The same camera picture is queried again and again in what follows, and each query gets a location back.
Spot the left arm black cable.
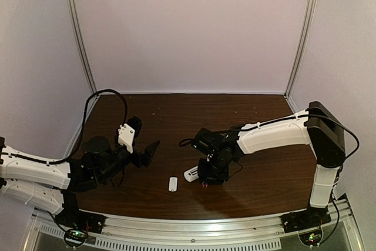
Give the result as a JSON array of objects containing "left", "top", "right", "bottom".
[{"left": 0, "top": 88, "right": 129, "bottom": 165}]

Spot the aluminium frame post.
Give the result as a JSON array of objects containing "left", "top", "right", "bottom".
[
  {"left": 67, "top": 0, "right": 97, "bottom": 93},
  {"left": 284, "top": 0, "right": 317, "bottom": 99}
]

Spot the right aluminium frame post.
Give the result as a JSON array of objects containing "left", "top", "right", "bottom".
[{"left": 284, "top": 0, "right": 317, "bottom": 99}]

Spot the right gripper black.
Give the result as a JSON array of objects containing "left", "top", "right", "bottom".
[{"left": 197, "top": 152, "right": 229, "bottom": 186}]

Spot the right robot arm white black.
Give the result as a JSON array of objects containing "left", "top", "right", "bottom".
[{"left": 183, "top": 101, "right": 346, "bottom": 229}]

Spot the white remote control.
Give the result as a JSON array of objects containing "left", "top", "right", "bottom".
[{"left": 183, "top": 166, "right": 199, "bottom": 182}]

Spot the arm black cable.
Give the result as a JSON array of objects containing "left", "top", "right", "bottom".
[
  {"left": 179, "top": 109, "right": 360, "bottom": 236},
  {"left": 0, "top": 88, "right": 129, "bottom": 165}
]

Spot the front aluminium rail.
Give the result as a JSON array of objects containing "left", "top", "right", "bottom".
[{"left": 21, "top": 199, "right": 365, "bottom": 250}]

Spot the circuit board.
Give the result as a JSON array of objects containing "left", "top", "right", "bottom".
[
  {"left": 298, "top": 227, "right": 323, "bottom": 247},
  {"left": 63, "top": 229, "right": 89, "bottom": 248}
]

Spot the white battery cover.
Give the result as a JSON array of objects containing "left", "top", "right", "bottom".
[{"left": 168, "top": 176, "right": 178, "bottom": 192}]

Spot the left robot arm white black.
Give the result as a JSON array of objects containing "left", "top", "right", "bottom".
[{"left": 1, "top": 136, "right": 160, "bottom": 230}]

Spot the left aluminium frame post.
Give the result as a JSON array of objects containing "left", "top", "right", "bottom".
[{"left": 67, "top": 0, "right": 97, "bottom": 93}]

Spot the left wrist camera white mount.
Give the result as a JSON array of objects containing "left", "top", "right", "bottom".
[{"left": 115, "top": 116, "right": 142, "bottom": 154}]

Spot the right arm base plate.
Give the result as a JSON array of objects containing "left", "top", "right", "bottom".
[{"left": 280, "top": 207, "right": 331, "bottom": 233}]

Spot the left circuit board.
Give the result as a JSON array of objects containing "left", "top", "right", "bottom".
[{"left": 63, "top": 229, "right": 89, "bottom": 248}]

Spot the right circuit board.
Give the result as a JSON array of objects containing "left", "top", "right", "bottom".
[{"left": 298, "top": 227, "right": 323, "bottom": 247}]

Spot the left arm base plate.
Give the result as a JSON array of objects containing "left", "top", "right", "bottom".
[{"left": 55, "top": 208, "right": 106, "bottom": 234}]

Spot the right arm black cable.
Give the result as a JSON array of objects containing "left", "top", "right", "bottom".
[{"left": 179, "top": 109, "right": 360, "bottom": 236}]

